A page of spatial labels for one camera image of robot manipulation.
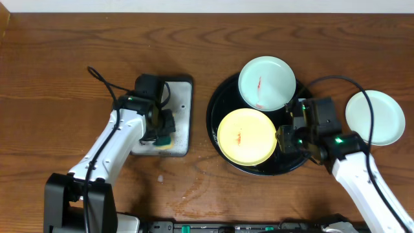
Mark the green sponge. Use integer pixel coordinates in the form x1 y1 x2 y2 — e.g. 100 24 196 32
153 136 174 150

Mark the yellow plate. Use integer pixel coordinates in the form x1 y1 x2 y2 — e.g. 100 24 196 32
217 108 278 166

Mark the mint green plate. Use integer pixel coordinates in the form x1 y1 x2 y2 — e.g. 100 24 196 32
345 90 406 146
238 56 296 111

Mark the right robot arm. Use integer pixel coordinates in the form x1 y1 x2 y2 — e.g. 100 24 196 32
276 125 413 232

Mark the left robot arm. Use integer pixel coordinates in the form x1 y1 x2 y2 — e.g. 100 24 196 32
43 94 191 232

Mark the black rectangular soapy tray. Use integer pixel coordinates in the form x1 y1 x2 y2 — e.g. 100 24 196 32
131 76 193 157

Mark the round black tray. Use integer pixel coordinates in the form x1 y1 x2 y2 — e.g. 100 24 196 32
206 73 307 176

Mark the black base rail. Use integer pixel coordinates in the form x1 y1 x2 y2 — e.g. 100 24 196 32
138 221 358 233

